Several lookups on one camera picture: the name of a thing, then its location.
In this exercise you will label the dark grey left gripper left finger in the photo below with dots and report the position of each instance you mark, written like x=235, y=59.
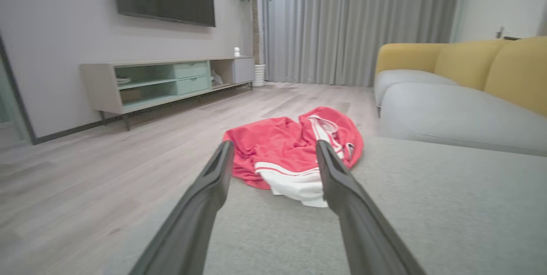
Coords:
x=192, y=223

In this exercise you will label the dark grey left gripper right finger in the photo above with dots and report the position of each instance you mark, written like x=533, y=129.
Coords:
x=363, y=232

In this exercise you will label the red and white shirt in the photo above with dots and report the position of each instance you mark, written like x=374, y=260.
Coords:
x=273, y=146

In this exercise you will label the grey and yellow sofa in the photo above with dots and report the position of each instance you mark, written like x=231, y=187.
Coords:
x=448, y=206

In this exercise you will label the beige and green tv cabinet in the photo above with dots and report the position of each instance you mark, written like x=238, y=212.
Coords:
x=192, y=80

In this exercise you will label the white cabinet ornament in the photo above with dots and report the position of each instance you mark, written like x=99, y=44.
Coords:
x=216, y=79

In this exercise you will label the shallow bowl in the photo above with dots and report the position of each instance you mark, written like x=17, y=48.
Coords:
x=124, y=81

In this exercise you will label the white ribbed plant pot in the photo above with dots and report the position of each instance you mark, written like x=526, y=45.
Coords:
x=259, y=75

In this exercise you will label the small white figurine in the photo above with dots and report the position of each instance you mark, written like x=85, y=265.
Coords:
x=236, y=51

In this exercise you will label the grey pleated curtain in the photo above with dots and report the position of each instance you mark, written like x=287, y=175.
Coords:
x=350, y=22

